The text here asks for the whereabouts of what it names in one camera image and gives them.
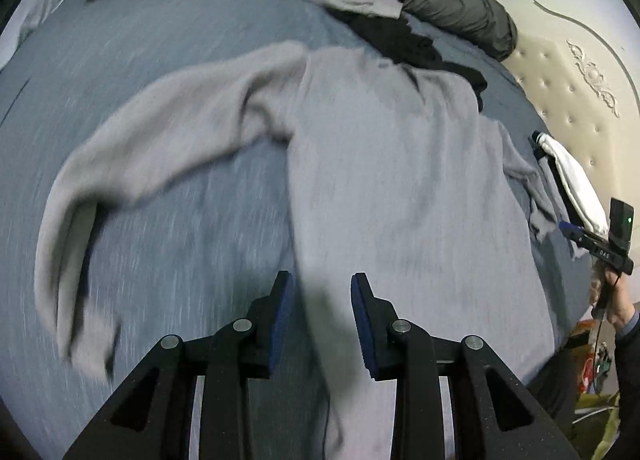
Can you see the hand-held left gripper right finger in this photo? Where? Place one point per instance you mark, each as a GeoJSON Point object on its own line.
{"type": "Point", "coordinates": [362, 325]}

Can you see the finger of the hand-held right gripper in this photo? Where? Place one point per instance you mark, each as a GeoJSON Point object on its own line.
{"type": "Point", "coordinates": [567, 227]}

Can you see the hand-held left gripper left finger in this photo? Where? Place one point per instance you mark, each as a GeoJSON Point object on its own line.
{"type": "Point", "coordinates": [282, 320]}

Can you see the grey knit sweater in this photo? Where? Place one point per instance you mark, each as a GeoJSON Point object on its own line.
{"type": "Point", "coordinates": [400, 190]}

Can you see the person's right forearm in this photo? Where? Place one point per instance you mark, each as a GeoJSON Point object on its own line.
{"type": "Point", "coordinates": [631, 340]}

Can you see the person's right hand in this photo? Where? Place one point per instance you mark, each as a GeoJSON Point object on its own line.
{"type": "Point", "coordinates": [625, 300]}

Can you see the white folded garment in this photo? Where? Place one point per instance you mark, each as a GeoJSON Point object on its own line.
{"type": "Point", "coordinates": [575, 180]}

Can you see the colourful floor clutter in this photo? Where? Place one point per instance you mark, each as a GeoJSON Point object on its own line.
{"type": "Point", "coordinates": [600, 355]}

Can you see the cream tufted headboard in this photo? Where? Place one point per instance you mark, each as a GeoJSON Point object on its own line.
{"type": "Point", "coordinates": [575, 100]}

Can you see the person's dark trousers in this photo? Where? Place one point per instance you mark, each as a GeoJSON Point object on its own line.
{"type": "Point", "coordinates": [565, 380]}

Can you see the dark grey rolled duvet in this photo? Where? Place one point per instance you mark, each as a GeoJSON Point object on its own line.
{"type": "Point", "coordinates": [450, 0]}

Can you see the light grey blanket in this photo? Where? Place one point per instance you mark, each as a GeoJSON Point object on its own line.
{"type": "Point", "coordinates": [35, 10]}

